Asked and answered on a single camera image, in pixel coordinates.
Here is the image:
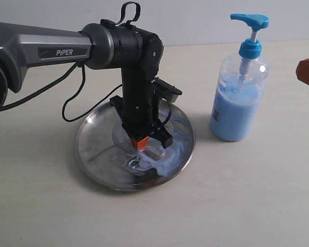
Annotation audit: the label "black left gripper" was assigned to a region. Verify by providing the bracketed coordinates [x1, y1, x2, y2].
[110, 69, 173, 151]

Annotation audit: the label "blue soap pump bottle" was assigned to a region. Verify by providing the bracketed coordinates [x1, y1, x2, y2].
[210, 13, 270, 142]

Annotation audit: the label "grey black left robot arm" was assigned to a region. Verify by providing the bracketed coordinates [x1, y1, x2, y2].
[0, 20, 175, 149]

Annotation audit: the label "light blue soap smear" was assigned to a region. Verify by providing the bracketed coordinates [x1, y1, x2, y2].
[112, 108, 195, 177]

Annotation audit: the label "round steel plate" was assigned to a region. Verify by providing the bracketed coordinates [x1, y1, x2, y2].
[75, 102, 193, 192]

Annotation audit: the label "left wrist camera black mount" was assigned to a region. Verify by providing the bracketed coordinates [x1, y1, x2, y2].
[153, 77, 182, 103]

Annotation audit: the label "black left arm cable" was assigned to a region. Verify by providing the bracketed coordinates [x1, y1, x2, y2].
[0, 1, 173, 127]

